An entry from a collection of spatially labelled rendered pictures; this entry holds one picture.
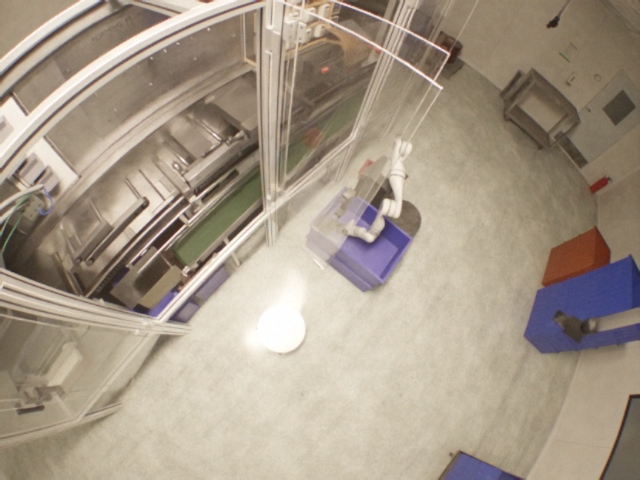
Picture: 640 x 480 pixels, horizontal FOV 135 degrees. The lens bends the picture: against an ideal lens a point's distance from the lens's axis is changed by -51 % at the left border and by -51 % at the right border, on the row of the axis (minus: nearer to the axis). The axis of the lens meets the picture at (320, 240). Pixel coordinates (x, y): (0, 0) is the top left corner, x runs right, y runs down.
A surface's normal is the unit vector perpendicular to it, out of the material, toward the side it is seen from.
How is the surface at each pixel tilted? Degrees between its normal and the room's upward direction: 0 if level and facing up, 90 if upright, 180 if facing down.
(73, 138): 90
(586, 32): 90
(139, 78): 90
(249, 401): 0
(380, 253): 0
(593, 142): 90
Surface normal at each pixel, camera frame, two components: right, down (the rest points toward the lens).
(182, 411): 0.15, -0.35
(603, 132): -0.64, 0.68
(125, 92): 0.75, 0.65
